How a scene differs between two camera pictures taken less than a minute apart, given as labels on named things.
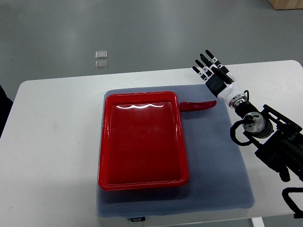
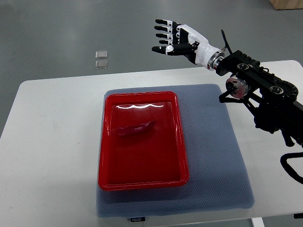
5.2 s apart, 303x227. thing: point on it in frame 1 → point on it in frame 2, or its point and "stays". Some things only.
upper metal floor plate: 101,54 stays
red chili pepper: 187,106 → 134,129
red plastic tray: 141,143 stays
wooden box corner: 280,4 stays
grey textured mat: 219,178 stays
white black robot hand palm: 226,90 → 187,40
